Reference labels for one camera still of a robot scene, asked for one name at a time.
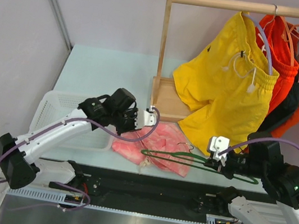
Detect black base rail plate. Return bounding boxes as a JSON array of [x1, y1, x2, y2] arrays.
[[47, 159, 271, 224]]

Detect white plastic basket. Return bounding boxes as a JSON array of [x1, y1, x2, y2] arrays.
[[29, 90, 114, 152]]

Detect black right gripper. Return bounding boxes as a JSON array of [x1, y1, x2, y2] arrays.
[[201, 145, 266, 184]]

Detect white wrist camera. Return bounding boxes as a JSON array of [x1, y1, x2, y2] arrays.
[[141, 106, 157, 127], [207, 136, 230, 165]]

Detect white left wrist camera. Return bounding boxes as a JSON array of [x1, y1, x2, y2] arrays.
[[141, 106, 157, 127]]

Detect wooden clothes rack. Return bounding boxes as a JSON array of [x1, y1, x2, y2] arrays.
[[150, 0, 299, 122]]

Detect pink patterned shorts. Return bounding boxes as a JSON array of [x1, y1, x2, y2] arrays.
[[112, 122, 192, 177]]

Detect yellow shorts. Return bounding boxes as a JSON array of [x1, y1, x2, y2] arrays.
[[173, 12, 279, 155]]

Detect white slotted cable duct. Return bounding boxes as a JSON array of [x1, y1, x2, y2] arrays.
[[4, 182, 220, 224]]

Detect orange plastic hanger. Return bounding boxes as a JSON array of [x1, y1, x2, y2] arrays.
[[276, 2, 299, 68]]

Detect green wire hanger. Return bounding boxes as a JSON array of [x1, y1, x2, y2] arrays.
[[141, 146, 259, 185]]

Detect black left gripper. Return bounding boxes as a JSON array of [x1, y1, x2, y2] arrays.
[[109, 104, 145, 139]]

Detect lavender plastic hanger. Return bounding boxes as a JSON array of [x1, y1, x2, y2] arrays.
[[242, 12, 273, 75]]

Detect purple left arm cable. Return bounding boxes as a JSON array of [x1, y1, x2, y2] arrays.
[[0, 83, 162, 207]]

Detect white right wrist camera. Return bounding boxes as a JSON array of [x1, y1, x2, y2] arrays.
[[207, 136, 230, 165]]

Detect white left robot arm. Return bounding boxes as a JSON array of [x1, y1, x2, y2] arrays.
[[0, 88, 157, 191]]

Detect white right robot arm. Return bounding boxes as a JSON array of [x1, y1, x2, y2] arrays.
[[207, 132, 299, 224]]

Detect black and orange shorts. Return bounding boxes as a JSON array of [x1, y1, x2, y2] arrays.
[[258, 74, 299, 138]]

